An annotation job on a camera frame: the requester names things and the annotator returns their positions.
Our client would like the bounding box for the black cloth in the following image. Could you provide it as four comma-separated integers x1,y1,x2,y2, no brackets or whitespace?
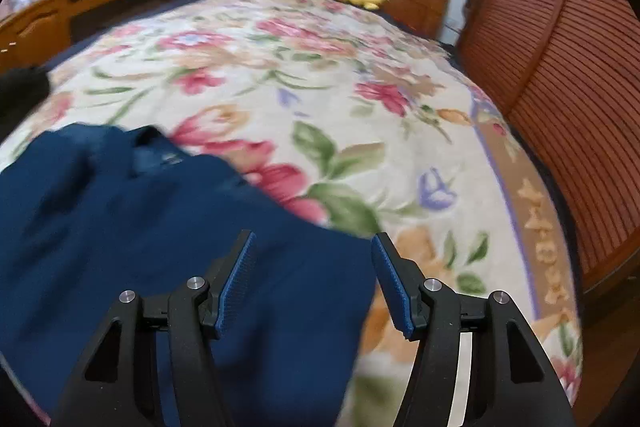
0,66,52,118

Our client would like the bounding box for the wooden louvered wardrobe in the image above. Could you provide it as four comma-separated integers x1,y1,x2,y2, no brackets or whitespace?
457,0,640,294

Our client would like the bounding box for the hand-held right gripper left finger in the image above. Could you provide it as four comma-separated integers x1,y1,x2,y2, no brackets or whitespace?
50,229,259,427

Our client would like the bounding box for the wooden desk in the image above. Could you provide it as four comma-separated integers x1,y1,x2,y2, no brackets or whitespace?
0,0,177,76

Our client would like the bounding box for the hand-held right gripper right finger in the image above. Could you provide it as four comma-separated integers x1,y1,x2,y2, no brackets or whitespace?
371,232,577,427

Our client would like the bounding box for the floral blanket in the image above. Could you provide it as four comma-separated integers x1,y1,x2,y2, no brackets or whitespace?
0,0,587,427

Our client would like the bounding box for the blue suit jacket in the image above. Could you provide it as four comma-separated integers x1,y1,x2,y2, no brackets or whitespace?
0,123,379,427

